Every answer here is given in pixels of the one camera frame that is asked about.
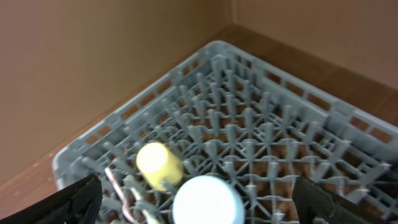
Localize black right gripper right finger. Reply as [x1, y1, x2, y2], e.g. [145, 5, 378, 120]
[292, 177, 370, 224]

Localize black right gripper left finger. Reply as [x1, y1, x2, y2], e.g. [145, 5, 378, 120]
[1, 174, 103, 224]

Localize white plastic fork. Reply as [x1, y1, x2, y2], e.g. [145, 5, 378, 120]
[104, 167, 139, 224]

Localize yellow plastic cup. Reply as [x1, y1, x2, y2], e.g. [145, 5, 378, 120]
[136, 142, 183, 191]

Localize light blue bowl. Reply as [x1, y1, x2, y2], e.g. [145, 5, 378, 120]
[172, 175, 245, 224]

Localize grey dishwasher rack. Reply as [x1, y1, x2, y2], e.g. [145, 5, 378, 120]
[52, 40, 397, 223]

